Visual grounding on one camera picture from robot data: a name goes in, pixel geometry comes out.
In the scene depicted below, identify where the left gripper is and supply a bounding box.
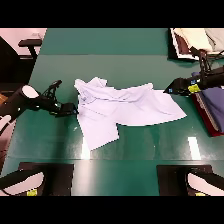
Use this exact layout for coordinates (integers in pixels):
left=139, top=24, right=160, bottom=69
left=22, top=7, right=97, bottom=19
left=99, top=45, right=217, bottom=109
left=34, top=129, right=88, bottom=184
left=54, top=102, right=80, bottom=119

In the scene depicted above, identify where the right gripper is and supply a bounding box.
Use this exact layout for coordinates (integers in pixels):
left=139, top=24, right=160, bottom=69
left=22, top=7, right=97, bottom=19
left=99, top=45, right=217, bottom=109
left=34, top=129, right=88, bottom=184
left=163, top=77, right=201, bottom=96

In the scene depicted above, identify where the blue garment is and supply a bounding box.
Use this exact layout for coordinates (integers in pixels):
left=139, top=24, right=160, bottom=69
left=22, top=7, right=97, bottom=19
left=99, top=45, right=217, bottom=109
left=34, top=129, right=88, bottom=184
left=199, top=86, right=224, bottom=134

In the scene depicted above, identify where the maroon garment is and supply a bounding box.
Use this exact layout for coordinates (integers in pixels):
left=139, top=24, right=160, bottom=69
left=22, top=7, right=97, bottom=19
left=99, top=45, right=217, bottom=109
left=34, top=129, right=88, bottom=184
left=172, top=31, right=200, bottom=60

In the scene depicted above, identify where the white garment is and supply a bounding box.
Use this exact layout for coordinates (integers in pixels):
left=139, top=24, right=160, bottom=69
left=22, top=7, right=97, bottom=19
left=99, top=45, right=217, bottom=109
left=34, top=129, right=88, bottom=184
left=171, top=28, right=215, bottom=54

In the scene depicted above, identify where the red garment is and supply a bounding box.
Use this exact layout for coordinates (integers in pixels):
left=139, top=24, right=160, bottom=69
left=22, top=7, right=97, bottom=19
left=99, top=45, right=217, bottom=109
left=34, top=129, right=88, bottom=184
left=190, top=92, right=224, bottom=138

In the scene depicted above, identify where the lavender shirt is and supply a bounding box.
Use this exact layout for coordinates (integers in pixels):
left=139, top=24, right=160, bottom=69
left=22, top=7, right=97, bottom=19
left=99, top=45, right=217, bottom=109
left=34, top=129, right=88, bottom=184
left=73, top=76, right=188, bottom=152

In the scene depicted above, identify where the grey garment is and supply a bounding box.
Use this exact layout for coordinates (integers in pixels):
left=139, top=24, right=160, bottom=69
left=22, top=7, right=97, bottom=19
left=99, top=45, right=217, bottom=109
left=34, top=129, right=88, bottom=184
left=203, top=28, right=224, bottom=52

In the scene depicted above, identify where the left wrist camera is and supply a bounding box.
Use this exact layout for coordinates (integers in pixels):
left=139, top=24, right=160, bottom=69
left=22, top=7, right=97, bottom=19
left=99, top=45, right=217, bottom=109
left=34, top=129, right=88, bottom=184
left=42, top=79, right=64, bottom=102

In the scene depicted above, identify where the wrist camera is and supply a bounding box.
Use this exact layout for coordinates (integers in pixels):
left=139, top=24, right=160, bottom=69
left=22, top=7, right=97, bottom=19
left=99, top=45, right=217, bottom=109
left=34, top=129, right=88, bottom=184
left=42, top=79, right=64, bottom=102
left=189, top=46, right=214, bottom=75

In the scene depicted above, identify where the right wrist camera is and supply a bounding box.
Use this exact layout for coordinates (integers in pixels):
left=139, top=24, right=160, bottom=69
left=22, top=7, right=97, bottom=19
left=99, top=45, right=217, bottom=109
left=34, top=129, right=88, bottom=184
left=189, top=46, right=214, bottom=75

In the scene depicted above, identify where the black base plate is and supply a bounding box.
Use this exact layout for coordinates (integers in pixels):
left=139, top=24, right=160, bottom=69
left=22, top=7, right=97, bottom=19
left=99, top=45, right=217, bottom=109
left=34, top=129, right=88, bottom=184
left=156, top=163, right=215, bottom=197
left=17, top=162, right=75, bottom=197

